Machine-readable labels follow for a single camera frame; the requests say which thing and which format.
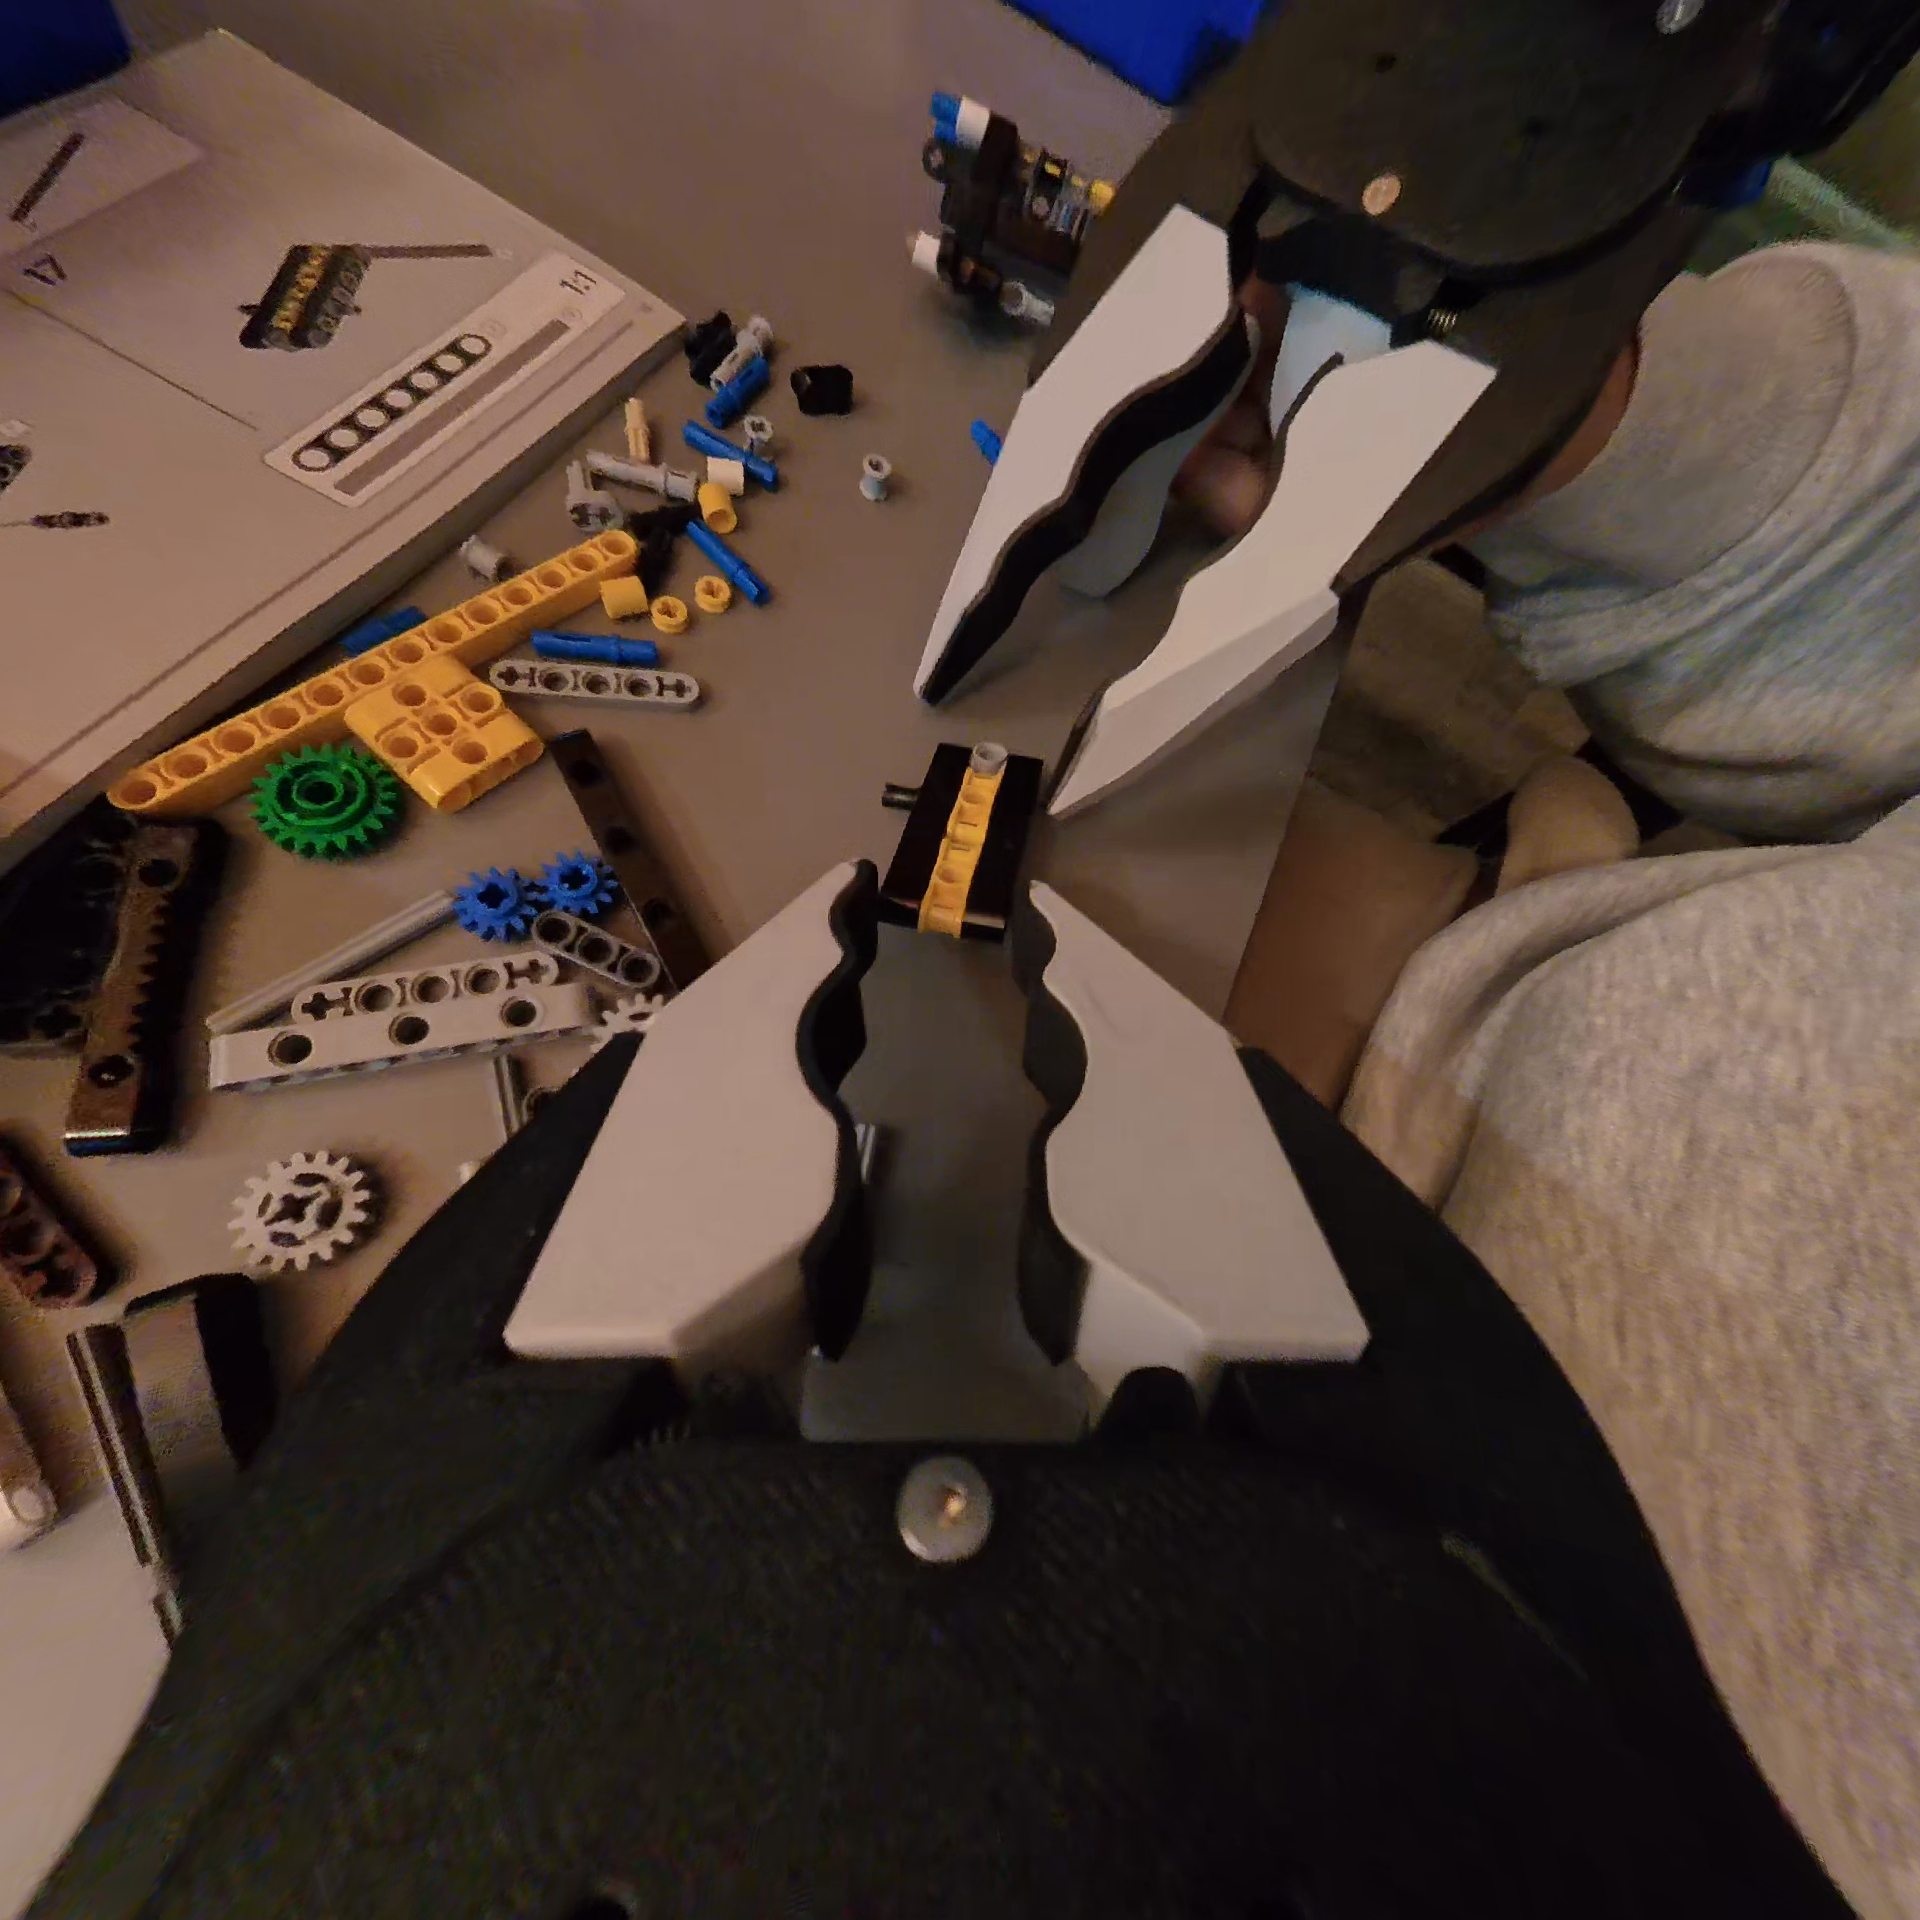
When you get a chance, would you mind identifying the long grey lego axle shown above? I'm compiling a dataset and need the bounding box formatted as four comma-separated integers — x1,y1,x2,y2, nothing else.
208,892,459,1037

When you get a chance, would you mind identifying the person's right forearm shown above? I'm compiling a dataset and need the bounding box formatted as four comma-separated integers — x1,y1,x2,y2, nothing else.
1477,240,1920,842

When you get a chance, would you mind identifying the lego instruction booklet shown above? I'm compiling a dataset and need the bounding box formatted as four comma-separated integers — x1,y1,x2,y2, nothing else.
0,30,688,842

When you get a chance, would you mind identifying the short grey thin lego liftarm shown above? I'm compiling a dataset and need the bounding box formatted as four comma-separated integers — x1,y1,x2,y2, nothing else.
529,910,672,995

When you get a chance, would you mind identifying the blue plastic bin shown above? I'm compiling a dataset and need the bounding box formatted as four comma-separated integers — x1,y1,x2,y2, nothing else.
1007,0,1278,108
0,0,129,115

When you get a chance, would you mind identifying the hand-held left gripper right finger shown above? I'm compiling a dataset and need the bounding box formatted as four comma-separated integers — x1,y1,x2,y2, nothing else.
1021,879,1369,1394

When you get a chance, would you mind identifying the long grey thin lego liftarm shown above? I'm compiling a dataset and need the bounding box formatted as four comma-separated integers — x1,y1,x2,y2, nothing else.
293,950,560,1023

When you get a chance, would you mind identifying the person's right hand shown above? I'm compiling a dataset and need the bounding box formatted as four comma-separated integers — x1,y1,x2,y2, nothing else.
1175,306,1642,538

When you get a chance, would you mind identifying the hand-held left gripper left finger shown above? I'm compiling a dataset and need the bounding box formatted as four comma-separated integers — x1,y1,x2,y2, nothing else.
506,856,885,1365

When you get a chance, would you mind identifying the black lego gear rack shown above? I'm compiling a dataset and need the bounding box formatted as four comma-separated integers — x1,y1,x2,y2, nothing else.
65,823,232,1157

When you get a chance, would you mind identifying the black lego piece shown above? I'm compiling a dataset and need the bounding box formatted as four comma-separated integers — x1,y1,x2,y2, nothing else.
0,802,145,1051

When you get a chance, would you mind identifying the yellow lego perforated block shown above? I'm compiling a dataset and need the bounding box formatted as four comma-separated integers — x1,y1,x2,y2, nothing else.
343,655,544,816

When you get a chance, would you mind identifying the thick grey lego beam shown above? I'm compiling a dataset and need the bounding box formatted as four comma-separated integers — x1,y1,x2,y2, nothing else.
208,983,601,1093

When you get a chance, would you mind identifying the dark grey lego part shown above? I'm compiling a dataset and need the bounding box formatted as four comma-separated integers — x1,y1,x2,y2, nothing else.
67,1276,279,1637

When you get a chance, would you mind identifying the black lego beam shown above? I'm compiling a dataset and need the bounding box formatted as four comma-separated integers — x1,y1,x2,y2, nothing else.
546,728,714,984

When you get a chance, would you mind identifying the green lego gear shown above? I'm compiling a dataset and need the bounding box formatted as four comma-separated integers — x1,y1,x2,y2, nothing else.
247,742,405,861

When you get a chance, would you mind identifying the black and yellow lego assembly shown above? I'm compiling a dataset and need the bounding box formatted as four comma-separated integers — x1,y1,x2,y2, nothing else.
882,738,1048,946

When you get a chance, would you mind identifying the dark thin lego liftarm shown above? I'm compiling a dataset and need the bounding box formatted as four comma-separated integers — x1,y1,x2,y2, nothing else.
0,1141,115,1310

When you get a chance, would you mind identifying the person's grey hoodie torso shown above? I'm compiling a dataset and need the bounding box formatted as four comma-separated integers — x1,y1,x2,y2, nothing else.
1342,808,1920,1920

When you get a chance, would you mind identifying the black lego assembly with pins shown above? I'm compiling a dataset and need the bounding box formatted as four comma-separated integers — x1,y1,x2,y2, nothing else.
907,88,1120,327

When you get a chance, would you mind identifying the long yellow lego beam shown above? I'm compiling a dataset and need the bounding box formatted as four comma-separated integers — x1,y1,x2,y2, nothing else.
107,527,646,816

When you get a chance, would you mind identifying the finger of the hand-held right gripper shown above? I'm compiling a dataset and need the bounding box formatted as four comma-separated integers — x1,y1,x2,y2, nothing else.
1043,339,1502,823
913,200,1259,710

